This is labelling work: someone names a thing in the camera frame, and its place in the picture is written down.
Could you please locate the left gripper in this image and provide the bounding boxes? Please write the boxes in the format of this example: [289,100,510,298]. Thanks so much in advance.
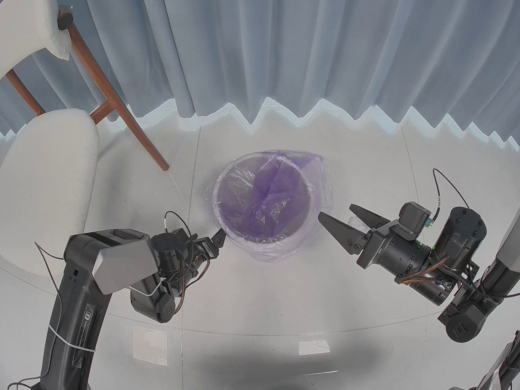
[190,227,227,262]

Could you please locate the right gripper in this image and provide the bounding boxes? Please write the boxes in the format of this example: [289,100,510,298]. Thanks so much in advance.
[318,203,433,284]

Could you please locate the purple plastic bag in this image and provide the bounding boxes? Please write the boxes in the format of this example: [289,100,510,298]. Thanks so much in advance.
[205,149,334,264]

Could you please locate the white trash bin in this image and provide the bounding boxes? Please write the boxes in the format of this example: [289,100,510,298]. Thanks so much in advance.
[213,153,322,259]

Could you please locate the white cushioned wooden chair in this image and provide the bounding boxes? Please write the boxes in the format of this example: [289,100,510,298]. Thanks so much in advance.
[0,0,170,277]

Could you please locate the pale blue curtain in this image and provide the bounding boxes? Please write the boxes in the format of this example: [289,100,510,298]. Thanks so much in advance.
[0,0,520,154]

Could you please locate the black cable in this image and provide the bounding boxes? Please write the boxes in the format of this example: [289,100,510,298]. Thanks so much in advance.
[164,211,193,241]
[432,168,472,222]

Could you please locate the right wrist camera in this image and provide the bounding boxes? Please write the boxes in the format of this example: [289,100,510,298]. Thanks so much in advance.
[389,201,432,241]

